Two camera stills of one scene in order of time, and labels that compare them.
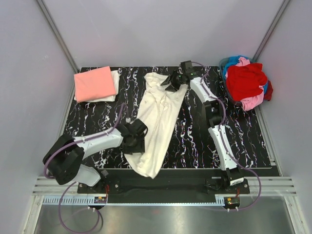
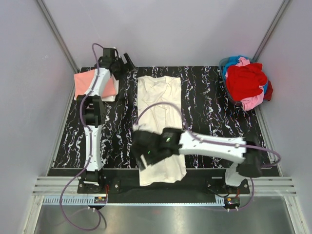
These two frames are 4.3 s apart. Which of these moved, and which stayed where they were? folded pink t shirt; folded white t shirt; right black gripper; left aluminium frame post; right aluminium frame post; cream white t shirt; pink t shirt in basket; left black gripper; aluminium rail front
Moved: cream white t shirt; right black gripper; left black gripper
Stayed: folded white t shirt; right aluminium frame post; left aluminium frame post; folded pink t shirt; aluminium rail front; pink t shirt in basket
